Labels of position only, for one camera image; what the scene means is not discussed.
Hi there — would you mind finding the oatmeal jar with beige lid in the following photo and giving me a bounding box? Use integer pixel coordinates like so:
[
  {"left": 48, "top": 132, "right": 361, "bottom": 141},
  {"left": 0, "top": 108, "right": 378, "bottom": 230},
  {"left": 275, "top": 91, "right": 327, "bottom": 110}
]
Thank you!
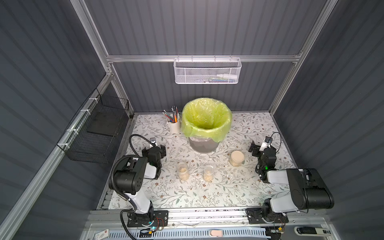
[{"left": 230, "top": 151, "right": 245, "bottom": 167}]

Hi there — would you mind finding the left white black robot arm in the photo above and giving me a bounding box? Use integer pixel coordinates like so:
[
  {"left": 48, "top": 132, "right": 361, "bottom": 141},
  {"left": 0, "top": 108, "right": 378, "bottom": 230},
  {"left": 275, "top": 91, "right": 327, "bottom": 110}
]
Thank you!
[{"left": 108, "top": 145, "right": 167, "bottom": 217}]

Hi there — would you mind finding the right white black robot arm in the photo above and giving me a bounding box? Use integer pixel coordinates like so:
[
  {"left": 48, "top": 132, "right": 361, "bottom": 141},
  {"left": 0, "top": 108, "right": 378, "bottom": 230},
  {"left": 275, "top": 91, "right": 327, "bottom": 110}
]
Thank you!
[{"left": 249, "top": 142, "right": 335, "bottom": 223}]

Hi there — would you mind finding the open glass oatmeal jar left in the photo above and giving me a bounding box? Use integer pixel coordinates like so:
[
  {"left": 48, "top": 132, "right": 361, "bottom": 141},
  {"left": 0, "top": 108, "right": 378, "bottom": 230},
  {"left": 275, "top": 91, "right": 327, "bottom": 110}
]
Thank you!
[{"left": 177, "top": 163, "right": 190, "bottom": 181}]

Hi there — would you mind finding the open glass oatmeal jar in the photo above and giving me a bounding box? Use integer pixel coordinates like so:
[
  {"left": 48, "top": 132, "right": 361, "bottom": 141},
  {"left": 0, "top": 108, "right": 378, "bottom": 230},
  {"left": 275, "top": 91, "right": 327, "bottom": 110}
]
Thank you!
[
  {"left": 177, "top": 163, "right": 190, "bottom": 181},
  {"left": 203, "top": 165, "right": 215, "bottom": 182}
]

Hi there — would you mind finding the open glass oatmeal jar middle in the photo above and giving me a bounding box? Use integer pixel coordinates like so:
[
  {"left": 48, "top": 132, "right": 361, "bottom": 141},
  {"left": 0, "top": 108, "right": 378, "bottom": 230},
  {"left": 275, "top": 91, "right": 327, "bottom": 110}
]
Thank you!
[{"left": 203, "top": 165, "right": 215, "bottom": 182}]

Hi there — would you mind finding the white pen cup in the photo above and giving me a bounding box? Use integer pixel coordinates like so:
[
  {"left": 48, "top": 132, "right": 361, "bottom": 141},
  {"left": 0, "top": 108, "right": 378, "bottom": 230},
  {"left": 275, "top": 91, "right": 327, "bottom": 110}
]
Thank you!
[{"left": 167, "top": 117, "right": 181, "bottom": 134}]

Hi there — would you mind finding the floral table mat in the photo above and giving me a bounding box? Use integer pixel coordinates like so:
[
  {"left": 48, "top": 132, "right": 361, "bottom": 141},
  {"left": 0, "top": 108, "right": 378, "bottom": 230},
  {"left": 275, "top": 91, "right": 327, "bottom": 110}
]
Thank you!
[{"left": 127, "top": 113, "right": 296, "bottom": 209}]

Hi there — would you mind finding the pens bundle in cup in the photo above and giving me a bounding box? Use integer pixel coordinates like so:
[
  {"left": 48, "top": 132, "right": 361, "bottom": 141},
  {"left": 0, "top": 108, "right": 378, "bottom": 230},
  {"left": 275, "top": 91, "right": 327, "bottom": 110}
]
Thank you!
[{"left": 163, "top": 106, "right": 179, "bottom": 123}]

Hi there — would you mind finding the grey trash bin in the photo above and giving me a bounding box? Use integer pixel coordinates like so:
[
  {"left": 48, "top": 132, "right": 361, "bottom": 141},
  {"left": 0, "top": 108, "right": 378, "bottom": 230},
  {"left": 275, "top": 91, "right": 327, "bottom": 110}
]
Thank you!
[{"left": 189, "top": 137, "right": 219, "bottom": 154}]

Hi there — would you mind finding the green plastic bin liner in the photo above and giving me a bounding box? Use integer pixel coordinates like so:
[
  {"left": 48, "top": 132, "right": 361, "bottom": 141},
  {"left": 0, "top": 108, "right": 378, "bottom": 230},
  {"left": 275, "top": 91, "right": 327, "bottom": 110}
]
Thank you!
[{"left": 181, "top": 98, "right": 233, "bottom": 143}]

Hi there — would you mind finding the white bottle in basket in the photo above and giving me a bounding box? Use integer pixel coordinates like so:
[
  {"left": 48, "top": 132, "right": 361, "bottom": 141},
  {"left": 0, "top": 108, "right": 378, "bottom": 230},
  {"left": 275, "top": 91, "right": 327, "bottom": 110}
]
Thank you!
[{"left": 217, "top": 74, "right": 239, "bottom": 81}]

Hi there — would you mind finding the white black stapler device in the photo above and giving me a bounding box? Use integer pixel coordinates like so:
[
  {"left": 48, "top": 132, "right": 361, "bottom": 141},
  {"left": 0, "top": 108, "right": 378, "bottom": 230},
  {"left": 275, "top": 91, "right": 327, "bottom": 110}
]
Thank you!
[{"left": 294, "top": 227, "right": 332, "bottom": 237}]

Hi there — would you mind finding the pink eraser block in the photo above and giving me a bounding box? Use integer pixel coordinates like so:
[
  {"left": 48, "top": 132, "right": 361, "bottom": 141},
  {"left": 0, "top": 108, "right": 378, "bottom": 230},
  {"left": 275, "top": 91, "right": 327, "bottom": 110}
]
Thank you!
[{"left": 209, "top": 230, "right": 224, "bottom": 238}]

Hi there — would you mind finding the white card with red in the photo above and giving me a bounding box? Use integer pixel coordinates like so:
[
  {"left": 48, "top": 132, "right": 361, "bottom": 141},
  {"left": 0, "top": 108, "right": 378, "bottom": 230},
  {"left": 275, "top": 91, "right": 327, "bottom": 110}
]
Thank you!
[{"left": 94, "top": 229, "right": 110, "bottom": 240}]

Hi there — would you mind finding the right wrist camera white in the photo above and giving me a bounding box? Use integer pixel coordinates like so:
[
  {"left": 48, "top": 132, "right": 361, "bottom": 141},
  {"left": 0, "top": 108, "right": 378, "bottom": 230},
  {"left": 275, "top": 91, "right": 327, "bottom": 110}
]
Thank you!
[{"left": 259, "top": 137, "right": 273, "bottom": 152}]

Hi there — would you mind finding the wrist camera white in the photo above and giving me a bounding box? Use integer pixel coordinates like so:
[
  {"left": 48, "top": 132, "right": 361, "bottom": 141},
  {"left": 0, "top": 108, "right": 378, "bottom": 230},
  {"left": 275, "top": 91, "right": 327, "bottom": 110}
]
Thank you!
[
  {"left": 150, "top": 138, "right": 158, "bottom": 147},
  {"left": 259, "top": 137, "right": 273, "bottom": 152}
]

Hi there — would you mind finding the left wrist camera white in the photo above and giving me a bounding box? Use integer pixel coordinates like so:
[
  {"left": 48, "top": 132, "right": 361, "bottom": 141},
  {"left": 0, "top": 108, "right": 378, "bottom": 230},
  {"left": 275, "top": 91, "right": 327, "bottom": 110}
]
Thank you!
[{"left": 150, "top": 138, "right": 158, "bottom": 147}]

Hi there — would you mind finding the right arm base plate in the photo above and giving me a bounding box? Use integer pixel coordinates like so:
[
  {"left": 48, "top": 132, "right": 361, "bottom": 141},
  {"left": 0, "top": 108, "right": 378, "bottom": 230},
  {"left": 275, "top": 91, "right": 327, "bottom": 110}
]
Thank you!
[{"left": 245, "top": 208, "right": 289, "bottom": 224}]

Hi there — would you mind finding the black wire basket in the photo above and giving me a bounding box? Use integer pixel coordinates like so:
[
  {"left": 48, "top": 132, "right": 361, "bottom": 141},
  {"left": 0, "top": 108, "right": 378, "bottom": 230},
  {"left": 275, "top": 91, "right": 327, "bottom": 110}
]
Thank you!
[{"left": 58, "top": 94, "right": 130, "bottom": 164}]

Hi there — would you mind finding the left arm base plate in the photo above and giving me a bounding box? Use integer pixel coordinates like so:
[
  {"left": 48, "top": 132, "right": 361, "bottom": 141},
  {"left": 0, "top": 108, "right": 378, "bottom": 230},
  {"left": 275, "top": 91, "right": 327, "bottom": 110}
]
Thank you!
[{"left": 127, "top": 211, "right": 169, "bottom": 228}]

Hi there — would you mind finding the white wire mesh basket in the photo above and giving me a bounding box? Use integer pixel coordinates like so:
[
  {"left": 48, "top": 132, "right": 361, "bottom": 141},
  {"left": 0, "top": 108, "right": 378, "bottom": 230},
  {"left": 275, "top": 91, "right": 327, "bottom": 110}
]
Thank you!
[{"left": 173, "top": 58, "right": 242, "bottom": 85}]

